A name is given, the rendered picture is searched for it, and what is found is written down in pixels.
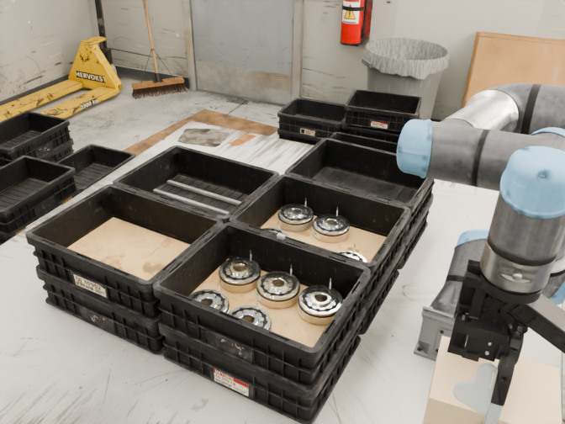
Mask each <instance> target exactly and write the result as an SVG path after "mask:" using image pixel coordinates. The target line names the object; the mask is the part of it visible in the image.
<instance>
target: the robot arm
mask: <svg viewBox="0 0 565 424"><path fill-rule="evenodd" d="M397 163H398V166H399V169H400V170H401V171H402V172H406V173H409V174H413V175H417V176H420V177H421V178H433V179H437V180H441V181H447V182H451V183H459V184H463V185H467V186H473V187H477V188H485V189H489V190H493V191H499V196H498V199H497V202H496V205H495V209H494V214H493V218H492V221H491V225H490V227H489V230H485V229H472V230H469V231H464V232H463V233H462V234H461V235H460V236H459V238H458V241H457V244H456V245H455V247H454V253H453V256H452V260H451V264H450V267H449V270H448V273H447V276H446V281H445V283H444V286H443V287H442V289H441V291H440V292H439V293H438V295H437V296H436V297H435V298H434V300H433V301H432V302H431V304H430V306H431V307H433V310H439V311H441V312H444V313H447V314H449V315H454V316H453V318H455V322H454V326H453V329H452V333H451V339H450V342H449V346H448V349H447V352H450V353H453V354H456V355H459V356H462V358H466V359H470V360H473V361H476V362H478V360H479V358H483V359H486V360H489V361H492V362H494V360H495V359H498V360H499V364H498V367H497V368H496V367H495V366H494V365H493V364H491V363H483V364H481V365H480V366H479V367H478V370H477V373H476V376H475V378H474V379H473V380H469V381H464V382H459V383H456V384H455V386H454V389H453V394H454V396H455V397H456V399H457V400H459V401H461V402H462V403H463V404H465V405H467V406H469V407H471V408H472V409H474V410H475V411H477V412H479V413H481V414H482V415H483V416H484V419H483V424H497V423H498V420H499V418H500V415H501V412H502V410H503V407H504V403H505V401H506V397H507V394H508V392H509V389H510V384H511V380H512V377H513V373H514V369H515V365H516V364H517V362H518V360H519V357H520V352H521V349H522V346H523V341H524V334H525V333H527V332H528V327H529V328H531V329H532V330H533V331H534V332H536V333H537V334H538V335H540V336H541V337H543V338H544V339H545V340H547V341H548V342H550V343H551V344H552V345H553V346H554V347H556V348H557V349H559V350H560V351H562V352H563V353H565V310H563V309H562V308H560V307H559V306H558V305H560V304H561V303H562V302H563V301H564V300H565V87H561V86H553V85H544V84H535V83H528V82H523V83H511V84H506V85H502V86H497V87H492V88H489V89H486V90H484V91H482V92H480V93H477V94H476V95H474V96H473V97H471V98H470V99H469V101H468V102H467V104H466V105H465V107H464V108H463V109H460V110H459V111H457V112H456V113H454V114H452V115H450V116H449V117H447V118H445V119H443V120H442V121H440V122H435V121H431V120H430V119H427V120H421V119H412V120H410V121H408V122H407V123H406V124H405V126H404V127H403V129H402V131H401V134H400V137H399V142H398V147H397ZM466 341H467V343H466ZM465 344H466V346H465ZM493 372H494V378H493V383H492V387H491V389H490V388H489V387H490V384H491V380H492V376H493Z"/></svg>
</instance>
